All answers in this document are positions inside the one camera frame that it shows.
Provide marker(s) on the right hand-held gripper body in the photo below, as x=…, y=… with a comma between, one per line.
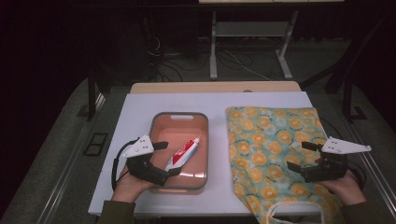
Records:
x=333, y=165

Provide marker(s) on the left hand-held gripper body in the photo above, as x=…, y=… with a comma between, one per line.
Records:
x=140, y=147

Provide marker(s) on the red and white toothpaste tube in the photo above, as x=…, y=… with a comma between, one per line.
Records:
x=183, y=152

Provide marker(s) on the pink bin with grey rim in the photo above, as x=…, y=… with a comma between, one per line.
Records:
x=177, y=130

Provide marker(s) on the fruit print cloth bag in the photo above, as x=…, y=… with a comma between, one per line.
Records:
x=264, y=140

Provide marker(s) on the person's right hand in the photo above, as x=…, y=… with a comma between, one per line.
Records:
x=348, y=189

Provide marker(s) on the person's left hand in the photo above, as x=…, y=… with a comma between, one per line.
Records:
x=129, y=188

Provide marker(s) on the black stand leg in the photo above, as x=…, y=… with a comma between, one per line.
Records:
x=91, y=93

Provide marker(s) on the grey metal stand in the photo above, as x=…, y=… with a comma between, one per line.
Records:
x=249, y=28

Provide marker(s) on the black floor frame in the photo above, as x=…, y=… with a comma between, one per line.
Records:
x=96, y=144

